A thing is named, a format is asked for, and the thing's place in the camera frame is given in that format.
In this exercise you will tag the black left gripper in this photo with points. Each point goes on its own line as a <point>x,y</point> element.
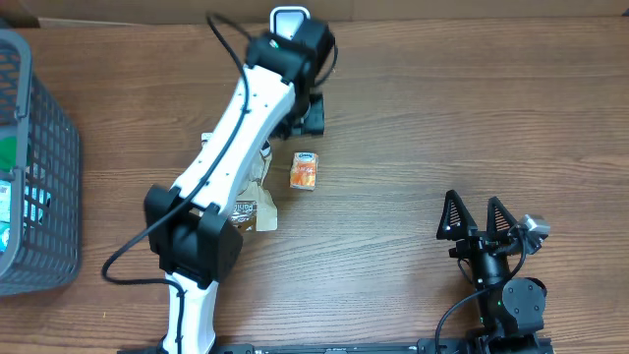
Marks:
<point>312,120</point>

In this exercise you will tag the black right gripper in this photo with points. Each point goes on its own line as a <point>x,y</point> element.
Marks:
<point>493,235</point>

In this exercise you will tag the orange tissue packet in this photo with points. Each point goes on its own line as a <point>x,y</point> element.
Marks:
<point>304,171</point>

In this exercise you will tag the beige snack pouch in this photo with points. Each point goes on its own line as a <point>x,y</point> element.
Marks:
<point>254,208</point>

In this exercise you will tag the green lidded jar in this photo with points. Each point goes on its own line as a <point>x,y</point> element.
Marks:
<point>8,150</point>

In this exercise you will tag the teal tissue packet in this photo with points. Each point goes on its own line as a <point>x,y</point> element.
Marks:
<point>5,214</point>

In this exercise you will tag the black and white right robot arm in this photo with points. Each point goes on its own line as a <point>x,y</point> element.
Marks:
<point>510,307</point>

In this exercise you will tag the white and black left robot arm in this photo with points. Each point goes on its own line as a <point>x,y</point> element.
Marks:
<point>188,225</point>

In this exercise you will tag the white barcode scanner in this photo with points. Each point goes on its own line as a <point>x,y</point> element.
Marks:
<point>286,20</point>

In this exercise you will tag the grey plastic mesh basket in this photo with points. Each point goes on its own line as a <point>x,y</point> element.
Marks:
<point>45,245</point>

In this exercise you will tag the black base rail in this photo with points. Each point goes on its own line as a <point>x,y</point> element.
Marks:
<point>422,346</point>

